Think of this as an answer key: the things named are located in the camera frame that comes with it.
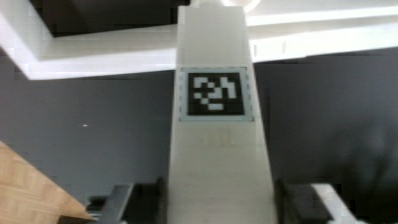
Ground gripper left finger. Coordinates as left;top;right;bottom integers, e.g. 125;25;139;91
88;178;167;224

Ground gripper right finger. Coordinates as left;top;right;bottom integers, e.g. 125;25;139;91
276;180;359;224

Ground white desk leg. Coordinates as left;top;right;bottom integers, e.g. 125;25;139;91
167;0;278;224

